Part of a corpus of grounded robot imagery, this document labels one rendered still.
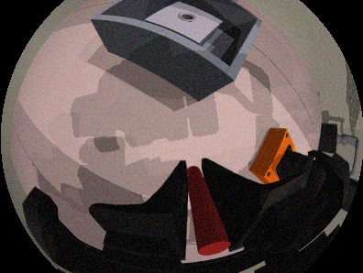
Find dark red peg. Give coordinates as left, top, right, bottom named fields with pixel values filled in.
left=186, top=166, right=230, bottom=256

